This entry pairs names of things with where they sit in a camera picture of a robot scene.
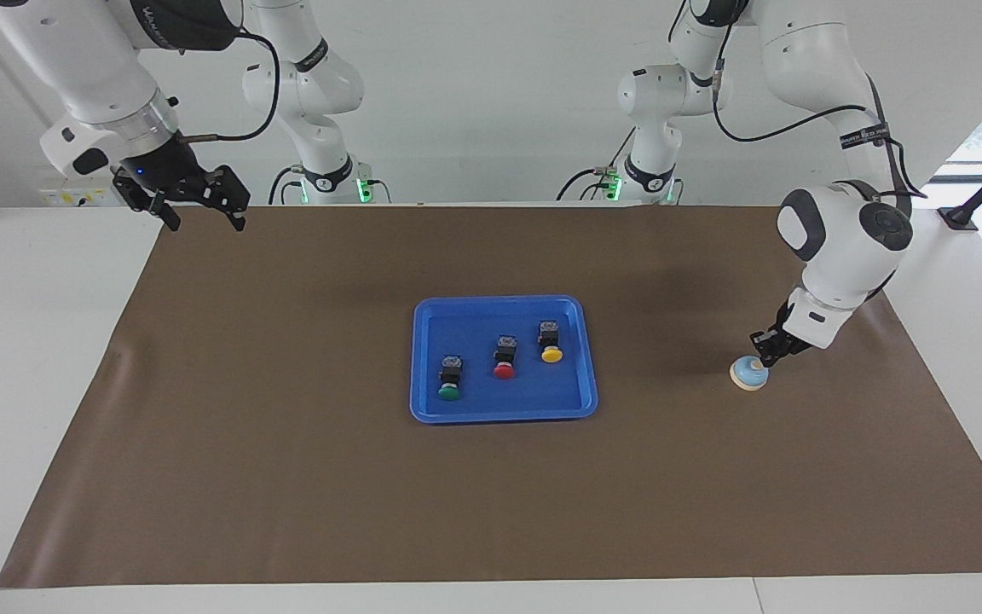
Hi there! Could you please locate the black arm base cable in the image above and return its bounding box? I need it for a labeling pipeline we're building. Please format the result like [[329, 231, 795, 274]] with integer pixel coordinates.
[[556, 128, 638, 203], [268, 165, 304, 206]]

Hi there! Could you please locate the red push button switch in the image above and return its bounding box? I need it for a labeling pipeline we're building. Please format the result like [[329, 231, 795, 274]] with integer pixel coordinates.
[[492, 334, 520, 380]]

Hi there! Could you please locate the green push button switch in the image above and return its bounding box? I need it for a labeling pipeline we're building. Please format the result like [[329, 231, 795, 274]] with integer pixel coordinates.
[[436, 354, 465, 402]]

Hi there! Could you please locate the black left arm base cable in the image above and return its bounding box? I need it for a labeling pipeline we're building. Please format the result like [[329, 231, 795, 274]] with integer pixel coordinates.
[[556, 128, 638, 203]]

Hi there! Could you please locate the white wall socket box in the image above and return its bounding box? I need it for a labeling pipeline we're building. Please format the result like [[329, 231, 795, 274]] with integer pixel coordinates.
[[38, 186, 113, 208]]

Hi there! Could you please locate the brown table mat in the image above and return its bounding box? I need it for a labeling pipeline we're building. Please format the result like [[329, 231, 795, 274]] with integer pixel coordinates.
[[0, 205, 982, 589]]

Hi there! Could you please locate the yellow push button switch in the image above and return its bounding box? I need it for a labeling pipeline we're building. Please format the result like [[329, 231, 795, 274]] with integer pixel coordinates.
[[537, 319, 565, 365]]

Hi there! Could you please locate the light blue desk bell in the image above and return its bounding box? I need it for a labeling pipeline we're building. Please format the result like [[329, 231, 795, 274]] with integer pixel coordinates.
[[729, 356, 771, 392]]

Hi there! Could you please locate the black right arm base cable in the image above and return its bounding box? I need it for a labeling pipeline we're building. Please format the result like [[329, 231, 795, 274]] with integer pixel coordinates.
[[268, 165, 304, 206]]

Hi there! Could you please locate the blue plastic tray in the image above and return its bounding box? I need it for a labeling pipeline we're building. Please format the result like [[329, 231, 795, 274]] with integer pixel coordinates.
[[409, 294, 600, 426]]

